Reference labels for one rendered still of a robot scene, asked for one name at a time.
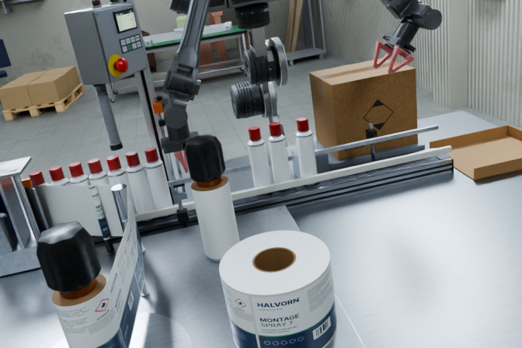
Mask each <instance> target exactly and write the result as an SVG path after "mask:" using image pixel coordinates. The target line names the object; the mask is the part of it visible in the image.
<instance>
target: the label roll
mask: <svg viewBox="0 0 522 348"><path fill-rule="evenodd" d="M219 272H220V276H221V282H222V287H223V291H224V297H225V301H226V305H227V309H228V316H229V320H230V324H231V330H232V335H233V339H234V341H235V344H236V346H237V347H238V348H325V347H326V346H327V345H328V344H329V343H330V342H331V340H332V338H333V337H334V335H335V333H336V329H337V315H336V302H335V295H334V288H333V281H332V267H331V260H330V254H329V249H328V247H327V246H326V244H325V243H324V242H323V241H322V240H320V239H319V238H316V237H315V236H313V235H310V234H307V233H304V232H300V231H268V232H264V233H261V234H258V235H254V236H251V237H249V238H246V239H244V240H242V241H240V242H239V243H237V244H236V245H234V246H232V247H231V248H230V249H229V250H228V251H227V252H226V253H225V254H224V256H223V258H222V259H221V262H220V266H219Z"/></svg>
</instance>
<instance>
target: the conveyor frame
mask: <svg viewBox="0 0 522 348"><path fill-rule="evenodd" d="M431 149H435V148H431ZM431 149H426V150H423V151H428V150H431ZM417 152H421V151H417ZM417 152H413V153H417ZM413 153H409V154H405V155H410V154H413ZM399 156H403V155H399ZM399 156H395V157H399ZM395 157H391V158H395ZM385 159H389V158H384V159H381V160H385ZM381 160H377V161H381ZM377 161H373V162H377ZM367 163H371V162H367ZM367 163H363V164H367ZM363 164H359V165H363ZM353 166H357V165H352V166H349V167H353ZM349 167H345V168H349ZM345 168H341V169H345ZM336 170H339V169H334V170H331V171H336ZM331 171H327V172H331ZM453 172H454V160H453V159H452V158H446V159H443V160H439V161H435V162H429V163H425V164H422V165H415V166H411V167H408V168H404V169H397V170H394V171H390V172H383V173H380V174H376V175H372V176H366V177H362V178H359V179H352V180H348V181H345V182H341V183H334V184H331V185H327V186H320V187H317V188H313V189H310V190H303V191H299V192H296V193H289V194H285V195H282V196H278V197H271V198H268V199H264V200H257V201H254V202H250V203H247V204H240V205H236V206H233V207H234V212H235V216H239V215H243V214H249V213H253V212H257V211H263V210H266V209H270V208H274V207H280V206H284V205H286V207H287V209H288V210H293V209H297V208H300V207H307V206H311V205H314V204H320V203H324V202H328V201H331V200H338V199H341V198H345V197H351V196H355V195H358V194H362V193H369V192H372V191H375V190H382V189H386V188H389V187H393V186H399V185H403V184H406V183H413V182H416V181H420V180H424V179H430V178H433V177H438V176H444V175H447V174H451V173H453ZM321 173H325V172H320V173H318V174H321ZM186 223H187V226H188V227H191V226H194V225H198V224H199V222H198V218H197V215H196V214H195V215H191V216H189V220H188V221H187V222H186ZM181 228H183V223H182V222H181V223H179V222H178V218H177V219H173V220H170V221H163V222H159V223H156V224H150V225H145V226H142V227H138V229H139V232H140V236H141V238H142V237H146V236H149V235H156V234H160V233H163V232H167V231H173V230H177V229H181ZM110 237H111V241H112V243H113V244H115V243H118V242H121V241H122V238H123V236H110ZM92 240H93V242H94V245H95V248H98V247H101V246H105V245H106V244H105V242H104V239H103V237H102V236H96V237H93V238H92Z"/></svg>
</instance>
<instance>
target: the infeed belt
mask: <svg viewBox="0 0 522 348"><path fill-rule="evenodd" d="M446 158H451V156H449V155H447V154H443V155H437V156H433V157H429V158H423V159H419V160H415V161H411V162H405V163H402V164H397V165H391V166H387V167H384V168H379V169H373V170H370V171H366V172H359V173H356V174H352V175H348V176H341V177H338V178H334V179H327V180H324V181H320V182H318V183H317V184H316V185H314V186H296V187H292V188H290V189H289V190H285V191H279V190H278V191H274V192H272V193H270V194H267V195H263V196H260V195H257V196H253V197H246V198H243V199H239V200H233V201H232V203H233V206H236V205H240V204H247V203H250V202H254V201H257V200H264V199H268V198H271V197H278V196H282V195H285V194H289V193H296V192H299V191H303V190H310V189H313V188H317V187H320V186H327V185H331V184H334V183H341V182H345V181H348V180H352V179H359V178H362V177H366V176H372V175H376V174H380V173H383V172H390V171H394V170H397V169H404V168H408V167H411V166H415V165H422V164H425V163H429V162H435V161H439V160H443V159H446ZM188 212H189V216H191V215H195V214H197V212H196V209H193V210H190V211H188ZM173 219H177V214H176V213H175V214H173V215H171V216H169V217H164V218H160V217H157V218H156V219H154V220H153V221H149V222H140V221H139V222H138V223H137V226H138V227H142V226H145V225H150V224H156V223H159V222H163V221H170V220H173Z"/></svg>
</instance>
